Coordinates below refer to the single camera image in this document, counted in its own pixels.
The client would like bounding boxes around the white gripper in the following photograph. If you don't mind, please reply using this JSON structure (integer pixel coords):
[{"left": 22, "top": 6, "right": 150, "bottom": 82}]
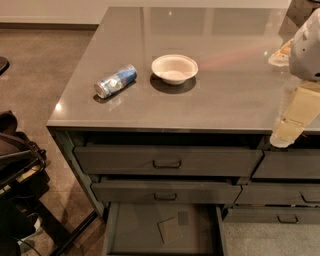
[{"left": 268, "top": 9, "right": 320, "bottom": 148}]

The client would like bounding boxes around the blue silver redbull can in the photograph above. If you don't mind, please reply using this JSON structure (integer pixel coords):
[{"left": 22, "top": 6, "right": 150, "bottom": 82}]
[{"left": 94, "top": 64, "right": 137, "bottom": 99}]

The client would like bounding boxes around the grey top right drawer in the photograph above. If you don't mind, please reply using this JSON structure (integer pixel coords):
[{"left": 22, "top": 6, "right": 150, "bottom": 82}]
[{"left": 253, "top": 149, "right": 320, "bottom": 179}]

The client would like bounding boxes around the grey middle right drawer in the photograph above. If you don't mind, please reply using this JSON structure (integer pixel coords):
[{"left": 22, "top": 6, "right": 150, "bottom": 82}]
[{"left": 236, "top": 183, "right": 320, "bottom": 206}]

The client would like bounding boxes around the grey bottom right drawer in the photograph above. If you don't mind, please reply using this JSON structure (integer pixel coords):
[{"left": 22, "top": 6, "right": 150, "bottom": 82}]
[{"left": 223, "top": 207, "right": 320, "bottom": 224}]

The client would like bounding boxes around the grey middle left drawer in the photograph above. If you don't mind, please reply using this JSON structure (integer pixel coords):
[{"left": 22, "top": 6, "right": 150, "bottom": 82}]
[{"left": 91, "top": 179, "right": 241, "bottom": 204}]

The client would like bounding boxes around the grey open bottom drawer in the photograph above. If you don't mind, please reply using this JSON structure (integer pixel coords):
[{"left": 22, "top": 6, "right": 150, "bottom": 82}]
[{"left": 102, "top": 203, "right": 227, "bottom": 256}]

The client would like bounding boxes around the white paper bowl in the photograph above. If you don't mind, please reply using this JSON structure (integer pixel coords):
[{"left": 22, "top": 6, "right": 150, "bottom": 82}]
[{"left": 151, "top": 54, "right": 198, "bottom": 85}]

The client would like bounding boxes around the grey cabinet with counter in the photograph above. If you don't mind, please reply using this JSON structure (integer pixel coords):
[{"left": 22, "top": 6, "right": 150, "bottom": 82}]
[{"left": 48, "top": 7, "right": 319, "bottom": 214}]

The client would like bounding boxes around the grey square paper piece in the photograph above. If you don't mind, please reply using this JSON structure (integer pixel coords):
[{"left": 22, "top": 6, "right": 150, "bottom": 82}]
[{"left": 157, "top": 217, "right": 183, "bottom": 244}]

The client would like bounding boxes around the dark round object at left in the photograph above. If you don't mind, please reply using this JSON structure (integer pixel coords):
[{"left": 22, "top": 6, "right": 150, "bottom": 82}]
[{"left": 0, "top": 56, "right": 10, "bottom": 75}]

